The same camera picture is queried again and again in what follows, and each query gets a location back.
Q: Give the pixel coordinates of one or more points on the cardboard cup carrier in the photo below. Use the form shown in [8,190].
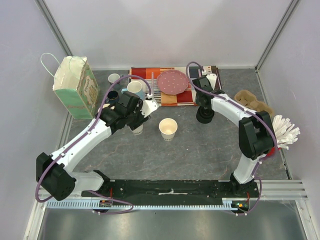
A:
[249,100]

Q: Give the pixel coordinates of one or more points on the white wrapped straws bundle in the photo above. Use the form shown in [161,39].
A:
[286,133]

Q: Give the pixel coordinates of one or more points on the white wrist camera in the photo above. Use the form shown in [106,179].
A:
[149,106]
[212,74]

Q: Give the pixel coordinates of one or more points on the dark blue mug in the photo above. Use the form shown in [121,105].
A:
[112,97]

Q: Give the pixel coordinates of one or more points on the light blue mug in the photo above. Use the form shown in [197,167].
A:
[136,88]

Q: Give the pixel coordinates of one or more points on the green paper gift bag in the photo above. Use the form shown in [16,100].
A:
[76,86]

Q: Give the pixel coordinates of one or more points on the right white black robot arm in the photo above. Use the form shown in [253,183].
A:
[256,136]

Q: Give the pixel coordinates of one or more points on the red straw holder cup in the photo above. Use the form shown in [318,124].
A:
[272,152]

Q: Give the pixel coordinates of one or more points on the pink dotted plate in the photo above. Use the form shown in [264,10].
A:
[172,82]

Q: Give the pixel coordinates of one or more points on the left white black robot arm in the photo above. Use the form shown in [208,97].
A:
[55,171]

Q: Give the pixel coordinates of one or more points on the small grey cup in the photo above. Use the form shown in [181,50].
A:
[112,78]

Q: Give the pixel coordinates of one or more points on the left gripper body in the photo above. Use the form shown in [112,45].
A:
[135,119]

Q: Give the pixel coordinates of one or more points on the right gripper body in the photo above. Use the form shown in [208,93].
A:
[205,114]

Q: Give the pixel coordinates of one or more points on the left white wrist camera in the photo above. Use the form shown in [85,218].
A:
[149,106]

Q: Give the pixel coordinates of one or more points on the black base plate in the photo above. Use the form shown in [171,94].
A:
[125,188]

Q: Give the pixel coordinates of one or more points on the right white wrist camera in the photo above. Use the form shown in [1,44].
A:
[212,74]

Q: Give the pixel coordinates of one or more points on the white paper cup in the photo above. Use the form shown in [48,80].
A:
[168,127]
[138,130]

